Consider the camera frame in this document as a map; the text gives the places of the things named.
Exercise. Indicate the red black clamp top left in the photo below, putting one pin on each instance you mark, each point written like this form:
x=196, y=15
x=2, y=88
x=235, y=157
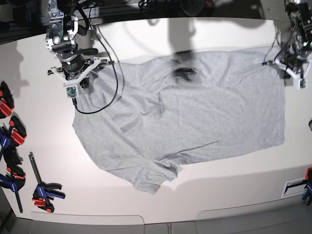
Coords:
x=6, y=101

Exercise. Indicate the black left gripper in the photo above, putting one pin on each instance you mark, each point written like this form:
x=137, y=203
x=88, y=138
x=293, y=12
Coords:
x=291, y=65

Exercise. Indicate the blue red clamp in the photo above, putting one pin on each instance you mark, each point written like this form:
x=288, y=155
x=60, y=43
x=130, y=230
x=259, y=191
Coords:
x=13, y=136
x=15, y=179

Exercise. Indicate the white label sticker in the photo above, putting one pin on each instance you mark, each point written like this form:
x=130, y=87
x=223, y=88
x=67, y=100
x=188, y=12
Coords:
x=294, y=187

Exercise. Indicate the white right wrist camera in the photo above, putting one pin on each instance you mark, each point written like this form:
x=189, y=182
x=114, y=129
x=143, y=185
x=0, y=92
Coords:
x=72, y=91

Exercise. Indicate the blue red clamp lower left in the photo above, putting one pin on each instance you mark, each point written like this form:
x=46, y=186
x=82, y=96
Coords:
x=15, y=179

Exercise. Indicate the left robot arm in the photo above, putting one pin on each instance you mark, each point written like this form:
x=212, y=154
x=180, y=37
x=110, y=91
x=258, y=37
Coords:
x=300, y=39

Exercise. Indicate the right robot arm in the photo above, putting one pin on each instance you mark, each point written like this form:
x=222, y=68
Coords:
x=76, y=63

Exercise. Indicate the blue red clamp middle left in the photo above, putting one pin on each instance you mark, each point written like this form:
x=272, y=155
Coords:
x=13, y=136

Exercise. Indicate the blue bar clamp lying flat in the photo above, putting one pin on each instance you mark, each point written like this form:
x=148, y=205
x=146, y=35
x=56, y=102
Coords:
x=44, y=193

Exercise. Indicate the grey T-shirt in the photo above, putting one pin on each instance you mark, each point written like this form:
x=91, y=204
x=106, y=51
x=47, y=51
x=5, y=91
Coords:
x=139, y=122

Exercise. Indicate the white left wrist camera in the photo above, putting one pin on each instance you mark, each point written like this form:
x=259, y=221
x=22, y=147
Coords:
x=302, y=84

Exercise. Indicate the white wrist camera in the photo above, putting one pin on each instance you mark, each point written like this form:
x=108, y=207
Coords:
x=72, y=91
x=302, y=84

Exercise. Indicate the blue clamp at right edge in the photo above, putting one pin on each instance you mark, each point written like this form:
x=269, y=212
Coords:
x=308, y=194

